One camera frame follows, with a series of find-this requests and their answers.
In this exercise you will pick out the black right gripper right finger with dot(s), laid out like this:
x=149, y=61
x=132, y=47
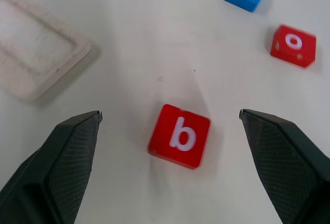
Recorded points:
x=281, y=162

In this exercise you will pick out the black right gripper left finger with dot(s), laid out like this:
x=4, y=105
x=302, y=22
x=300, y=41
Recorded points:
x=64, y=167

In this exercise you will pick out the red letter b block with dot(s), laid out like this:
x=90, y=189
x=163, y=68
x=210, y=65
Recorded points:
x=180, y=137

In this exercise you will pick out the red letter o block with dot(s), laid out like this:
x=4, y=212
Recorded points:
x=294, y=46

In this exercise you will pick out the light wooden tray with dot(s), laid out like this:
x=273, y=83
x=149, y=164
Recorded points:
x=38, y=51

